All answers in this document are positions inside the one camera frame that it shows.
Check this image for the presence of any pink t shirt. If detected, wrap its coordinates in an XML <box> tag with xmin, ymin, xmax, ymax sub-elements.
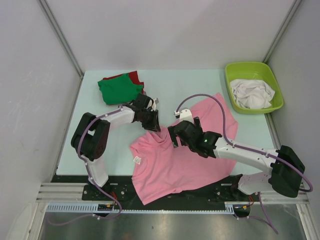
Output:
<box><xmin>130</xmin><ymin>93</ymin><xmax>238</xmax><ymax>205</ymax></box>

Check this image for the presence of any folded green t shirt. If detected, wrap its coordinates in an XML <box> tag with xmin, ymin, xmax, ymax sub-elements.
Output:
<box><xmin>97</xmin><ymin>72</ymin><xmax>145</xmax><ymax>105</ymax></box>

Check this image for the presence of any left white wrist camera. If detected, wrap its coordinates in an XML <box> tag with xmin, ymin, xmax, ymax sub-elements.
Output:
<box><xmin>151</xmin><ymin>98</ymin><xmax>159</xmax><ymax>111</ymax></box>

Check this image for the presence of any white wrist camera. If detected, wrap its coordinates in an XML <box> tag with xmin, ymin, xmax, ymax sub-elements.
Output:
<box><xmin>174</xmin><ymin>108</ymin><xmax>194</xmax><ymax>124</ymax></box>
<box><xmin>151</xmin><ymin>98</ymin><xmax>159</xmax><ymax>111</ymax></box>

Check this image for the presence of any left aluminium frame post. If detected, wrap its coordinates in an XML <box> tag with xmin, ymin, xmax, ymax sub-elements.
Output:
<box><xmin>37</xmin><ymin>0</ymin><xmax>84</xmax><ymax>79</ymax></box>

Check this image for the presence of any white t shirt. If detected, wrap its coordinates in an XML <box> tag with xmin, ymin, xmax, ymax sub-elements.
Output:
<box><xmin>230</xmin><ymin>79</ymin><xmax>276</xmax><ymax>110</ymax></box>

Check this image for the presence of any green plastic basin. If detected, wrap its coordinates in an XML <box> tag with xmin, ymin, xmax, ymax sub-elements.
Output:
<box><xmin>224</xmin><ymin>61</ymin><xmax>284</xmax><ymax>115</ymax></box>

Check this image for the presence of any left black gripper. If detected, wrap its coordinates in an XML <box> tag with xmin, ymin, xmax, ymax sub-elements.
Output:
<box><xmin>140</xmin><ymin>108</ymin><xmax>161</xmax><ymax>132</ymax></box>

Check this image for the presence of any aluminium frame post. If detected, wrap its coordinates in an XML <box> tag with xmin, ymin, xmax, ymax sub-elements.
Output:
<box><xmin>262</xmin><ymin>0</ymin><xmax>305</xmax><ymax>69</ymax></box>
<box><xmin>37</xmin><ymin>0</ymin><xmax>84</xmax><ymax>79</ymax></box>

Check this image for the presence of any right aluminium frame post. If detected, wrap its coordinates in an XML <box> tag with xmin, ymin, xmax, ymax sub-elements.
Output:
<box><xmin>262</xmin><ymin>0</ymin><xmax>305</xmax><ymax>69</ymax></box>

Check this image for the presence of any folded red t shirt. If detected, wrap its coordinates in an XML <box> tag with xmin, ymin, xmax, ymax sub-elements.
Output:
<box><xmin>102</xmin><ymin>70</ymin><xmax>146</xmax><ymax>101</ymax></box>

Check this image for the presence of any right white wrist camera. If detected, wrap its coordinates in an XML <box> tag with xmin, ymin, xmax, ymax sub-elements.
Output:
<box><xmin>174</xmin><ymin>108</ymin><xmax>194</xmax><ymax>124</ymax></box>

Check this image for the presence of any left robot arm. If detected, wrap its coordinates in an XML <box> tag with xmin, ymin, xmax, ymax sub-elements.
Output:
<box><xmin>71</xmin><ymin>93</ymin><xmax>161</xmax><ymax>200</ymax></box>

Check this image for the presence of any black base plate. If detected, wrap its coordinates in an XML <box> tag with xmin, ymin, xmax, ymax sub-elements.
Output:
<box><xmin>51</xmin><ymin>174</ymin><xmax>292</xmax><ymax>208</ymax></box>

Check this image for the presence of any slotted cable duct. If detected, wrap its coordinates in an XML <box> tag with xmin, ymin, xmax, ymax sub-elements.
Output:
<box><xmin>46</xmin><ymin>201</ymin><xmax>250</xmax><ymax>215</ymax></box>

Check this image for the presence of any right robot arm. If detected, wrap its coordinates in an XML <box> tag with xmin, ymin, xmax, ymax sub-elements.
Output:
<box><xmin>168</xmin><ymin>117</ymin><xmax>305</xmax><ymax>201</ymax></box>

